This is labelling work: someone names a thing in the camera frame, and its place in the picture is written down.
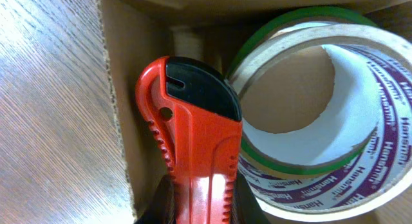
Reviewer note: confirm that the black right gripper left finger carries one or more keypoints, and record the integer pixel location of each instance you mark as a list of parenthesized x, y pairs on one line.
[(161, 208)]

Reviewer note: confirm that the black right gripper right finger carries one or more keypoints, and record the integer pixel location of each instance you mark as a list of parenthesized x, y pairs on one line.
[(246, 209)]

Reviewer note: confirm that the orange utility knife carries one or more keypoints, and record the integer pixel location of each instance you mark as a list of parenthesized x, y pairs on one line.
[(195, 117)]

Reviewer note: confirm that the green tape roll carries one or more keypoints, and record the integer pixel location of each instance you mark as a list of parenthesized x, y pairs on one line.
[(315, 13)]

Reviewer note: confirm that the brown cardboard box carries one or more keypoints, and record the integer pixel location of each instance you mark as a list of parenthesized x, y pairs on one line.
[(138, 32)]

